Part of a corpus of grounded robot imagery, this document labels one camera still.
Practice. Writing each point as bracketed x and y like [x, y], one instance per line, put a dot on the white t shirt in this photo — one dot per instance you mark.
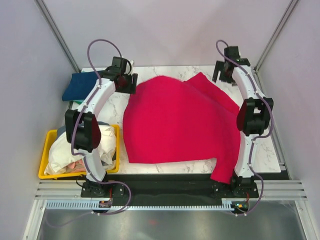
[60, 154]

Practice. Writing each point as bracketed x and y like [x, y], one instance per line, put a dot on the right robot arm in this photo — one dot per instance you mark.
[254, 117]

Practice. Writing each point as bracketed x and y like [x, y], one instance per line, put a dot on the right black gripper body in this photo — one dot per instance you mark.
[227, 73]

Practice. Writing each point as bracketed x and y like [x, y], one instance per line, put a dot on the red t shirt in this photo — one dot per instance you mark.
[168, 120]

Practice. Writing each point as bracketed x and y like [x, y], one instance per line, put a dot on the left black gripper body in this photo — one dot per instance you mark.
[128, 80]

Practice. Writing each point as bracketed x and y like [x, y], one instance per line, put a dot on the folded navy t shirt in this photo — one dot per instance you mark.
[80, 86]

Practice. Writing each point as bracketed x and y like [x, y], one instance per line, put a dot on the grey slotted cable duct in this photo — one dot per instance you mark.
[99, 205]

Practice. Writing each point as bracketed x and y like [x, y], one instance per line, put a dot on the pink t shirt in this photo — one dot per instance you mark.
[76, 167]

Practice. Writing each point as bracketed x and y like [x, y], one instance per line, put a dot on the aluminium frame post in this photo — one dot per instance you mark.
[276, 33]
[57, 34]

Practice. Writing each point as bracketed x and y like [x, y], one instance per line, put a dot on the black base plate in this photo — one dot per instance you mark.
[168, 190]

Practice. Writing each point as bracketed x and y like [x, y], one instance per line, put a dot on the yellow plastic bin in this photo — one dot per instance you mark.
[51, 137]

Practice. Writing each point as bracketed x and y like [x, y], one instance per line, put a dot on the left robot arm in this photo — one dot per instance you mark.
[82, 128]

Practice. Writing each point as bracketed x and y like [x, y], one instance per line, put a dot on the right aluminium frame post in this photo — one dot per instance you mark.
[276, 33]

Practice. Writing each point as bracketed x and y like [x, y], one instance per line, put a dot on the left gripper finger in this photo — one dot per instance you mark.
[133, 85]
[119, 88]

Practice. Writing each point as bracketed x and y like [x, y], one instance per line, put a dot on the left aluminium frame post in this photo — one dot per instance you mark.
[57, 34]

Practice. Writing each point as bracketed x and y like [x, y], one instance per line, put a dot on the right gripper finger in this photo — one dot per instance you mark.
[218, 73]
[233, 82]

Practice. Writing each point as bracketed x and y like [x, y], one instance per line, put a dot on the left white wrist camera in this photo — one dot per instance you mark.
[129, 67]

